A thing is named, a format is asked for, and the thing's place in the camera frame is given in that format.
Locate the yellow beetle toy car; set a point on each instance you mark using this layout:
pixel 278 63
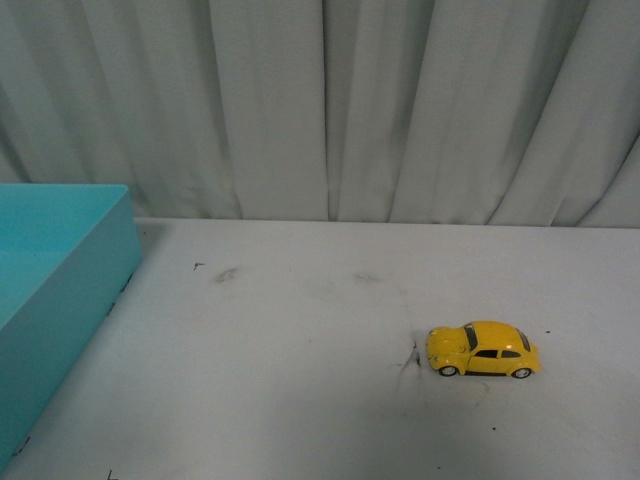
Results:
pixel 485 347

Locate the white pleated curtain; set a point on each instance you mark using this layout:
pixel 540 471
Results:
pixel 431 112

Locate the light blue storage box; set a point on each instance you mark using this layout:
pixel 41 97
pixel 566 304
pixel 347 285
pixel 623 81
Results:
pixel 67 252

